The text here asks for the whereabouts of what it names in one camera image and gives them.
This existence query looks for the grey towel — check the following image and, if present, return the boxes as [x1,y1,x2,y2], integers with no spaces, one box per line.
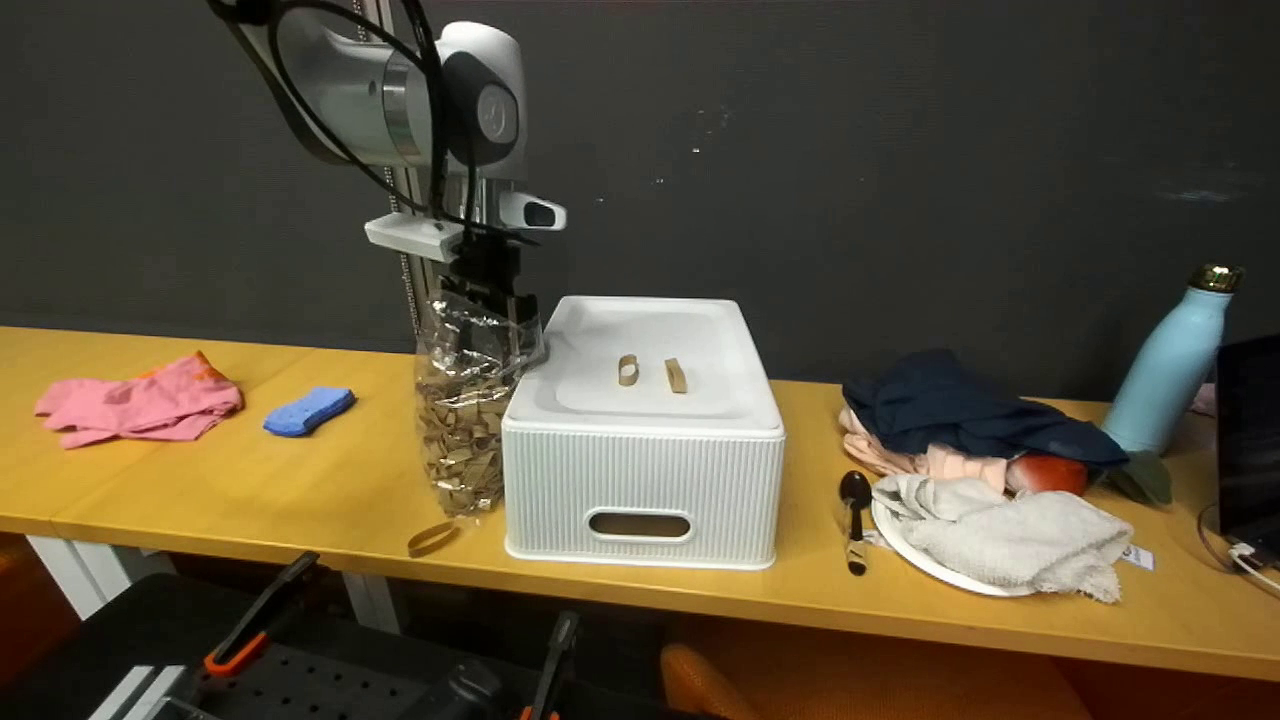
[872,474,1135,605]

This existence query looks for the silver metal rail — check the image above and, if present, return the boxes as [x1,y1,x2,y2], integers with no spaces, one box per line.
[348,0,425,343]

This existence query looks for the white plate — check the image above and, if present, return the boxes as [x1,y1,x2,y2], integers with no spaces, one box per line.
[870,497,1041,599]

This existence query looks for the clear plastic bag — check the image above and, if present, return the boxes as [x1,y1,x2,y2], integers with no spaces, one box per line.
[413,288,550,522]

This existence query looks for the black and orange clamp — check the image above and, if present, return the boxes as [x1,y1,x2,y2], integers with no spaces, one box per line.
[517,610,582,720]
[202,550,322,680]

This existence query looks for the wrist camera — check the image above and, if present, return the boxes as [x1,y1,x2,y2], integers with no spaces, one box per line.
[364,212,467,264]

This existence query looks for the light blue bottle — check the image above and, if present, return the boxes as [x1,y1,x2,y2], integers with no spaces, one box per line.
[1100,263,1247,457]

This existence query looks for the pink rubber glove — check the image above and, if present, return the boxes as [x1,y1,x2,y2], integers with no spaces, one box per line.
[35,350,245,450]

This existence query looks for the heap of tan rubber bands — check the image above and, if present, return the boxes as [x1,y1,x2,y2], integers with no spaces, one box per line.
[416,374,517,517]

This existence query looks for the dark blue cloth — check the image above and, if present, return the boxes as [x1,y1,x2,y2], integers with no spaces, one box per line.
[842,348,1132,470]

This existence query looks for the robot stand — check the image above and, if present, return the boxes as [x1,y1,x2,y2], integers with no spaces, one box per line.
[0,570,701,720]

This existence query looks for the red round fruit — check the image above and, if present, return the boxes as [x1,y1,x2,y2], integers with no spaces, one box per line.
[1005,453,1090,498]

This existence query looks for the orange chair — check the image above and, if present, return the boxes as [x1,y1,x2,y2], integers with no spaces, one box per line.
[659,630,1096,720]

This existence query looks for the black spoon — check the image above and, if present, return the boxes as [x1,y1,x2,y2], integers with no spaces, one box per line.
[838,470,874,578]

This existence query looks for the white ribbed basket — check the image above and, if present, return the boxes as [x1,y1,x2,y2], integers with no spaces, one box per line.
[500,295,787,572]

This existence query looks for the black laptop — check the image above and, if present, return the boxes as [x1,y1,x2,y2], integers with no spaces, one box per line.
[1214,334,1280,563]

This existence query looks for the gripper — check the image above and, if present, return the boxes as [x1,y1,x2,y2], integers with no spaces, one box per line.
[440,236,542,347]

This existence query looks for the light pink cloth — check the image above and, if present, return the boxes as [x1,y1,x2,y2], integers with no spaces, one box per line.
[838,405,1013,492]

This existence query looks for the white cable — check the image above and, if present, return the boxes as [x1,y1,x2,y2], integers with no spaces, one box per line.
[1197,502,1280,602]

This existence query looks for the blue sponge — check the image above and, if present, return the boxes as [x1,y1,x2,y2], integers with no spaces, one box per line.
[263,386,357,439]

